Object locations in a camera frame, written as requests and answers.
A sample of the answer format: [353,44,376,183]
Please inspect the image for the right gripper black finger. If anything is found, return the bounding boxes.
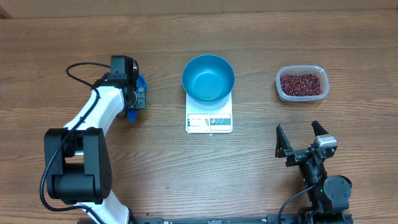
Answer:
[275,125,293,158]
[311,120,328,137]

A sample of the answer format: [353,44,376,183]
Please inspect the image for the blue plastic measuring scoop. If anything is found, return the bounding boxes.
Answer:
[126,74,147,123]

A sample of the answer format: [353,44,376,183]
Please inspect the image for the white digital kitchen scale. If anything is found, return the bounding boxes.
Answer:
[185,93,233,134]

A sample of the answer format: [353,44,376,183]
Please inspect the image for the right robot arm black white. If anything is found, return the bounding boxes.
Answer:
[275,121,353,224]

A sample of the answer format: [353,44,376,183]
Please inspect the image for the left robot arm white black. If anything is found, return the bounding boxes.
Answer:
[39,55,147,224]

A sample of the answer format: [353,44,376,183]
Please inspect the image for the teal blue bowl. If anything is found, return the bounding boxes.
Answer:
[182,55,236,104]

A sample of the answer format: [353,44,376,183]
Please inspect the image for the red beans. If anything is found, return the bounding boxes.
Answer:
[280,73,322,96]

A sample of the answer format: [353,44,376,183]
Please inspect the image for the clear plastic container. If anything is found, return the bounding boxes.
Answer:
[275,65,330,103]

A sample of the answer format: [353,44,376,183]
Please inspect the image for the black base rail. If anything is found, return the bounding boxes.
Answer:
[77,210,354,224]

